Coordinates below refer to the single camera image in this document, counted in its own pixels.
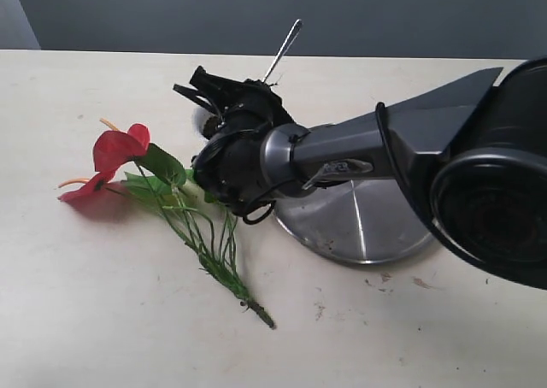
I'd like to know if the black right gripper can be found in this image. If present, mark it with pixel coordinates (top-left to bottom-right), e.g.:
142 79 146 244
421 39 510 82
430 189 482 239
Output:
173 66 293 215

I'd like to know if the red artificial anthurium flower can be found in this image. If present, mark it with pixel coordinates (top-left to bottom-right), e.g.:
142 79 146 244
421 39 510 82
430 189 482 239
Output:
58 121 276 329

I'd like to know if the silver metal spoon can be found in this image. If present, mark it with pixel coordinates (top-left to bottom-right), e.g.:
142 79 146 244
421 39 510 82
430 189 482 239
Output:
262 19 303 83

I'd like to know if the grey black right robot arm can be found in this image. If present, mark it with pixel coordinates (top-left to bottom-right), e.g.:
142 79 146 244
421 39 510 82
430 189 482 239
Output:
174 58 546 290

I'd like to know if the white scalloped flower pot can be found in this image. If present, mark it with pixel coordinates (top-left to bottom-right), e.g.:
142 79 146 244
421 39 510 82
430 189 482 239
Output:
191 107 212 139

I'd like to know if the round stainless steel plate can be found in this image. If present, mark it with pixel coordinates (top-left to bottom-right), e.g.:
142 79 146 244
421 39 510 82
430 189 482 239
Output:
274 179 433 265

